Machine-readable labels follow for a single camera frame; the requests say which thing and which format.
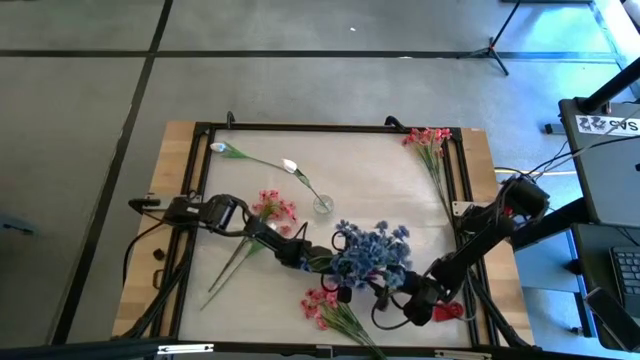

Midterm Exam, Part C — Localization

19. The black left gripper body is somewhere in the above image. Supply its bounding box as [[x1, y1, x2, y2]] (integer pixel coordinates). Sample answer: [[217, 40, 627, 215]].
[[274, 238, 334, 274]]

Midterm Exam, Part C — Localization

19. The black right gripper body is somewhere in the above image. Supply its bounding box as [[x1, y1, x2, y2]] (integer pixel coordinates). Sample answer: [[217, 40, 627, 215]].
[[399, 272, 444, 326]]

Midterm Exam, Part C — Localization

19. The pink artificial flower bunch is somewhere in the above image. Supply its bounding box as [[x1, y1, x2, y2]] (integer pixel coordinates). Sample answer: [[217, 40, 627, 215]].
[[299, 287, 389, 360], [401, 127, 455, 221], [199, 188, 300, 311]]

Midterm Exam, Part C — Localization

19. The red glass vase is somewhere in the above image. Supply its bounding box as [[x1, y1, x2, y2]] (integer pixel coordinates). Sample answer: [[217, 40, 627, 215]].
[[432, 301, 466, 323]]

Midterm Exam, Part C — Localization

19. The white artificial tulip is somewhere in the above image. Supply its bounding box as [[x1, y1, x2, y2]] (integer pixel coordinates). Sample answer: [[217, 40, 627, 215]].
[[207, 221, 279, 294], [281, 158, 332, 212], [209, 141, 284, 169]]

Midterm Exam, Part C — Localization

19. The clear textured glass vase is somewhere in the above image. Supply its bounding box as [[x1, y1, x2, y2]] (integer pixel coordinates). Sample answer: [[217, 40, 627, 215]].
[[312, 193, 335, 216]]

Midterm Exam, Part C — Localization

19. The black desk strut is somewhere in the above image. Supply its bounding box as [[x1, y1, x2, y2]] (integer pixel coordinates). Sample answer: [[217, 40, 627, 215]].
[[509, 197, 591, 251]]

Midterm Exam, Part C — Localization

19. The black smartphone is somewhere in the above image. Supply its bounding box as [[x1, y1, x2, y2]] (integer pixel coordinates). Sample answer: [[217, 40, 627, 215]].
[[583, 286, 635, 352]]

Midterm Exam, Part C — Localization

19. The black laptop keyboard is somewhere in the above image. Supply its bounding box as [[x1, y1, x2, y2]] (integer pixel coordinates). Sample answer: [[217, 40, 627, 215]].
[[608, 244, 640, 321]]

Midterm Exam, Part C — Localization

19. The black side desk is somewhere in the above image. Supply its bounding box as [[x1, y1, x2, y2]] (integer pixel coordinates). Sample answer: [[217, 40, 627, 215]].
[[557, 97, 640, 351]]

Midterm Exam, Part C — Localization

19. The black tripod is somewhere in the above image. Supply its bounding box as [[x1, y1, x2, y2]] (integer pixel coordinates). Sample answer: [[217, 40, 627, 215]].
[[457, 0, 522, 77]]

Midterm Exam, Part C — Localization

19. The white printed label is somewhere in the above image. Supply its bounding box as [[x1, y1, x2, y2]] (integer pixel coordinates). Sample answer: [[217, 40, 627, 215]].
[[574, 114, 640, 137]]

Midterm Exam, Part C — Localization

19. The black diagonal pole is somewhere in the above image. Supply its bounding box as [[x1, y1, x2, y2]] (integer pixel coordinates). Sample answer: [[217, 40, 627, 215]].
[[579, 57, 640, 114]]

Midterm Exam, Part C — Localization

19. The silver metal bracket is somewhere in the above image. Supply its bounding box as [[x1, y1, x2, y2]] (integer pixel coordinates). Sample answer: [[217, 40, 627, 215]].
[[157, 342, 215, 356], [433, 349, 494, 360]]

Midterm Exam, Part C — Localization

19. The black cable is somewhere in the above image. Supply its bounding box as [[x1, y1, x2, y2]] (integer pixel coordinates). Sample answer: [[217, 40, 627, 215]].
[[122, 219, 169, 286]]

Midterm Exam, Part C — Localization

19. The yellow floor cable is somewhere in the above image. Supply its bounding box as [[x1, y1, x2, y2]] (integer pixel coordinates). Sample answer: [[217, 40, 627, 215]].
[[494, 167, 577, 178]]

